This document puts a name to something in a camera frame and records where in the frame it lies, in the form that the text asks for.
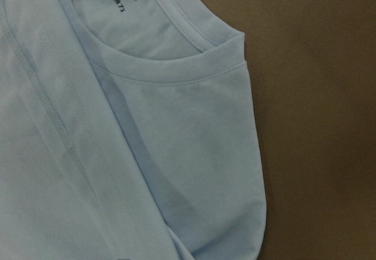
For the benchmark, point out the light blue t-shirt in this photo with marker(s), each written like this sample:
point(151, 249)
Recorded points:
point(127, 132)

